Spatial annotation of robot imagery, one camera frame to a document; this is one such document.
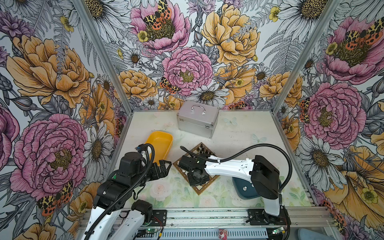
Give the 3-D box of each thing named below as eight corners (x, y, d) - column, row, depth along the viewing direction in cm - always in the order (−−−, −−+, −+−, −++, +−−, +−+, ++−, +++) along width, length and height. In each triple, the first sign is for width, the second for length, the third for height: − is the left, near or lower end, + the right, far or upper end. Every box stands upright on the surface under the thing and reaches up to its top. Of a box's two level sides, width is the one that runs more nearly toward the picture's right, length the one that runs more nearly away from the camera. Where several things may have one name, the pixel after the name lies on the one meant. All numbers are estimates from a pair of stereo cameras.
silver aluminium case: (175, 131, 112) (172, 112, 97) (185, 115, 122) (184, 96, 108) (209, 142, 106) (212, 124, 91) (217, 125, 116) (220, 106, 101)
